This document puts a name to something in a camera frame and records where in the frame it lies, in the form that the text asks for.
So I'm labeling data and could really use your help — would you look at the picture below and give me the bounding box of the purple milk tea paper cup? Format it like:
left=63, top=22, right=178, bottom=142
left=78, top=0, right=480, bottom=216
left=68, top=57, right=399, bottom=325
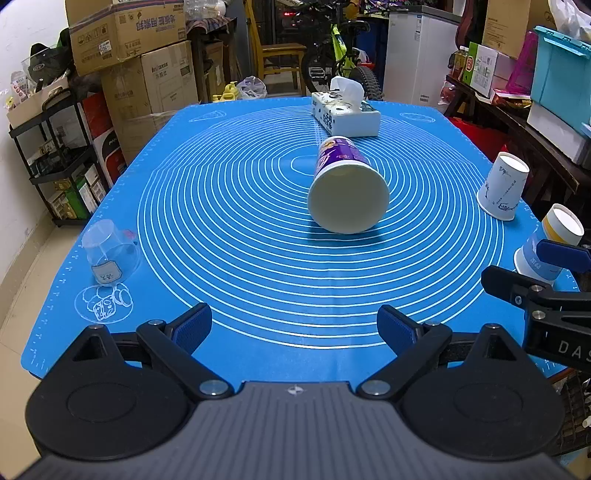
left=308, top=136, right=390, bottom=234

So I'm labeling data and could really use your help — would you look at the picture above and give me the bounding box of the blue yellow paper cup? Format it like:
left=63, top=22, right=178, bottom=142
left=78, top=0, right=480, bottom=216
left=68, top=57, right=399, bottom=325
left=514, top=203, right=584, bottom=285

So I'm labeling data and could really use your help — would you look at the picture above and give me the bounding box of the white marble paper cup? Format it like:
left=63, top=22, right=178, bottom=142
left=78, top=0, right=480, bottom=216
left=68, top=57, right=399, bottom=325
left=477, top=152, right=530, bottom=222

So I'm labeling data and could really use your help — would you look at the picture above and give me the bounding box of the clear plastic cup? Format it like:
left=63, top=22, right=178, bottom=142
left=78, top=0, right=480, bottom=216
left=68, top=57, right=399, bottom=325
left=81, top=219, right=141, bottom=286

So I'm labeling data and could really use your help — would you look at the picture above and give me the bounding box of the dark wooden side table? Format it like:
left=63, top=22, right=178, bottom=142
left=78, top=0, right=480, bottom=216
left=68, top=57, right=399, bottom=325
left=445, top=76, right=590, bottom=228

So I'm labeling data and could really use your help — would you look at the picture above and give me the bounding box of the blue silicone baking mat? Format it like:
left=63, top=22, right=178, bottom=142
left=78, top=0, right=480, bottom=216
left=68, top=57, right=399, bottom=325
left=21, top=98, right=537, bottom=385

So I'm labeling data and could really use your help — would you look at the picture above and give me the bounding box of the teal plastic storage bin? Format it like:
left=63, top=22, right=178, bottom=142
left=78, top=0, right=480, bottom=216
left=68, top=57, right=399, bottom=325
left=531, top=26, right=590, bottom=135

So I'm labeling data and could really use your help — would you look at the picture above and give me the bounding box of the black metal shelf rack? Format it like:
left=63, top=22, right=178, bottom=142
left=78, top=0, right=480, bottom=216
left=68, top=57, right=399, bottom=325
left=9, top=87, right=109, bottom=227

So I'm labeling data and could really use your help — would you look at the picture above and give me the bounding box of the green white carton box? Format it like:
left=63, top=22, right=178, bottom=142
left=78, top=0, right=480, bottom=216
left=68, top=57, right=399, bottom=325
left=462, top=42, right=499, bottom=97

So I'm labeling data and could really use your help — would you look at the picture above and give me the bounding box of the white tissue box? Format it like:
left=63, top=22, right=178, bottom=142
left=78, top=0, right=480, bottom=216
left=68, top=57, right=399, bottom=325
left=311, top=76, right=381, bottom=138

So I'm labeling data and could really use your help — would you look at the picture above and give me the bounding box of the lower cardboard box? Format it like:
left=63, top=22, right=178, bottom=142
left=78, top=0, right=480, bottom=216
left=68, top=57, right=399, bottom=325
left=100, top=41, right=199, bottom=163

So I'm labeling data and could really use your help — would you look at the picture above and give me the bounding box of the cardboard box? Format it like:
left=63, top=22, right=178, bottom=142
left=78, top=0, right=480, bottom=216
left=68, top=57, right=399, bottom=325
left=100, top=41, right=199, bottom=163
left=65, top=0, right=186, bottom=76

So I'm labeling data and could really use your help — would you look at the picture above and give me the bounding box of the yellow toy truck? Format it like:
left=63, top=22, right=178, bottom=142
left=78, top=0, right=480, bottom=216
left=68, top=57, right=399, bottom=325
left=211, top=82, right=240, bottom=103

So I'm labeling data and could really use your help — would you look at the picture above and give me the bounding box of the white chest freezer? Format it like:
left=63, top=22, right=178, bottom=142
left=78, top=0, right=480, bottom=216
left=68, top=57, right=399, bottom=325
left=383, top=6, right=461, bottom=107

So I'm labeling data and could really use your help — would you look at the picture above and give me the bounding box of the wooden chair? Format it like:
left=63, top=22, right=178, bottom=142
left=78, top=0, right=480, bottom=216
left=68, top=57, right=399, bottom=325
left=243, top=0, right=308, bottom=96

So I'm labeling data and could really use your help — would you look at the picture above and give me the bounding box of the upper cardboard box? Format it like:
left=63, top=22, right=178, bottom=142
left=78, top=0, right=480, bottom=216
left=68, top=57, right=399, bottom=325
left=65, top=0, right=186, bottom=76

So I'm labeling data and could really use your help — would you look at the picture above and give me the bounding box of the green black bicycle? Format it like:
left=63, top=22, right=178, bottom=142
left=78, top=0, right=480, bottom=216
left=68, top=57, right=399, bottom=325
left=283, top=1, right=384, bottom=101

